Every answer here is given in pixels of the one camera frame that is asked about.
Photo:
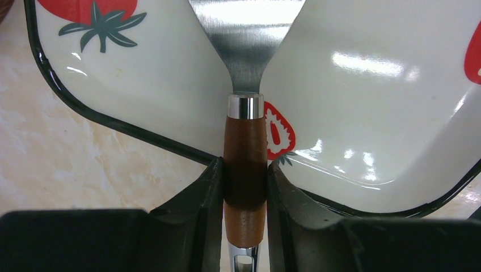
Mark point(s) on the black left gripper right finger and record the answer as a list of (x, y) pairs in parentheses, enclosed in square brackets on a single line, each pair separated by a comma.
[(305, 236)]

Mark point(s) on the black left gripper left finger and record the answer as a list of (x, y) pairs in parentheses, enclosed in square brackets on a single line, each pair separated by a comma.
[(183, 234)]

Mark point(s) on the strawberry print rectangular tray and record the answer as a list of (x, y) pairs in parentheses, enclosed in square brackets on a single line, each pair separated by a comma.
[(372, 107)]

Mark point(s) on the metal dough scraper wooden handle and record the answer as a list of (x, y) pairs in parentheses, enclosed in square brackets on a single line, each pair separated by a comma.
[(246, 35)]

